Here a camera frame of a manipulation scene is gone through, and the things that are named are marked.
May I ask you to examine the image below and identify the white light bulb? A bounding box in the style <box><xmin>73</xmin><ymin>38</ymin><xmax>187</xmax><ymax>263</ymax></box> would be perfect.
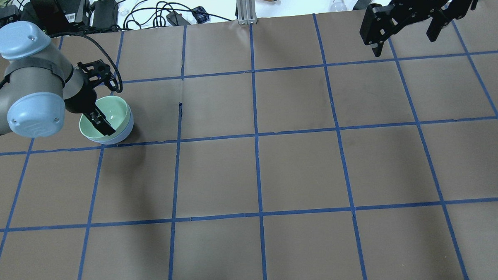
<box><xmin>330</xmin><ymin>0</ymin><xmax>348</xmax><ymax>12</ymax></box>

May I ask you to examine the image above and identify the blue bowl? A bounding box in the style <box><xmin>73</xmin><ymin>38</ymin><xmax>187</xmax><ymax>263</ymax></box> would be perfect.
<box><xmin>79</xmin><ymin>108</ymin><xmax>134</xmax><ymax>145</ymax></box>

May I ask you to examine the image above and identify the green bowl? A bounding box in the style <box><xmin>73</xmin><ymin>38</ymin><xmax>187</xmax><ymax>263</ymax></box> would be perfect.
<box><xmin>79</xmin><ymin>95</ymin><xmax>134</xmax><ymax>145</ymax></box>

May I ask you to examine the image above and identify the black power adapter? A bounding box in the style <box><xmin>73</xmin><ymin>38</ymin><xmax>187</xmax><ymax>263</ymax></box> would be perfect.
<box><xmin>90</xmin><ymin>0</ymin><xmax>118</xmax><ymax>29</ymax></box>

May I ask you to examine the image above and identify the aluminium frame post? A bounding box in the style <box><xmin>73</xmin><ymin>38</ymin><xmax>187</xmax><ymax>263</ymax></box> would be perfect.
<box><xmin>236</xmin><ymin>0</ymin><xmax>257</xmax><ymax>25</ymax></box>

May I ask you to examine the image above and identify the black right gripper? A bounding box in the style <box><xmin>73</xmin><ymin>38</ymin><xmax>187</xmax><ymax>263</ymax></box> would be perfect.
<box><xmin>359</xmin><ymin>0</ymin><xmax>479</xmax><ymax>58</ymax></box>

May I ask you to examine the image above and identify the brown paper table cover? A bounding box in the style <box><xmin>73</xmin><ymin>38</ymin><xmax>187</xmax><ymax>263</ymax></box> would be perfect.
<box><xmin>0</xmin><ymin>0</ymin><xmax>498</xmax><ymax>280</ymax></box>

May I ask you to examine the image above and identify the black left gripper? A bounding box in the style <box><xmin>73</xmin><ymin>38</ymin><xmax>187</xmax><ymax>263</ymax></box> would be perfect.
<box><xmin>64</xmin><ymin>59</ymin><xmax>122</xmax><ymax>136</ymax></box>

